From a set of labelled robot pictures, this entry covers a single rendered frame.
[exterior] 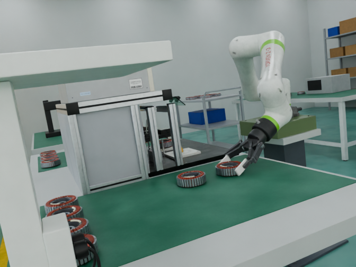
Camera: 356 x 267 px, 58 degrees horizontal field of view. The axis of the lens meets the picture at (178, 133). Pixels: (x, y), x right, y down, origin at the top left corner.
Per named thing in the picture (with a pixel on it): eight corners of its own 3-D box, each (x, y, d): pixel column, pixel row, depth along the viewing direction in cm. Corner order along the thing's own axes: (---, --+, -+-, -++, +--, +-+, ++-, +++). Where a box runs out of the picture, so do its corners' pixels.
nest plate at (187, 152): (188, 149, 177) (188, 147, 177) (201, 153, 163) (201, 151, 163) (163, 155, 171) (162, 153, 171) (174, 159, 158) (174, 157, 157)
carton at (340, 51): (341, 56, 797) (340, 47, 793) (354, 54, 764) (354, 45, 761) (330, 58, 780) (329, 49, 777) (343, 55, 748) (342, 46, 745)
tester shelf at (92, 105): (130, 101, 201) (129, 94, 200) (172, 99, 139) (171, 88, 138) (56, 112, 184) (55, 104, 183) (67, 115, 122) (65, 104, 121)
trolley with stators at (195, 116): (214, 151, 519) (207, 89, 504) (253, 161, 427) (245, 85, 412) (181, 159, 496) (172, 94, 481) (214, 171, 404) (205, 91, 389)
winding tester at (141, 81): (130, 94, 189) (124, 59, 186) (154, 90, 150) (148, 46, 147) (61, 104, 174) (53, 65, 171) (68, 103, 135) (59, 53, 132)
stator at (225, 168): (232, 167, 137) (231, 159, 136) (250, 171, 127) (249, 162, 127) (210, 174, 132) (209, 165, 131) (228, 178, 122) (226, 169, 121)
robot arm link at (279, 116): (300, 116, 141) (279, 113, 150) (292, 94, 135) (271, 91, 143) (282, 138, 136) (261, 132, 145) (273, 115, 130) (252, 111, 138)
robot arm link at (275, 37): (261, 50, 175) (258, 28, 168) (285, 46, 171) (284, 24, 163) (259, 67, 162) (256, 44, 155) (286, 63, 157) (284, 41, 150)
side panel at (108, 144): (147, 177, 140) (135, 104, 136) (149, 179, 138) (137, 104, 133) (81, 194, 129) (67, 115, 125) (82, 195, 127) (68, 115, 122)
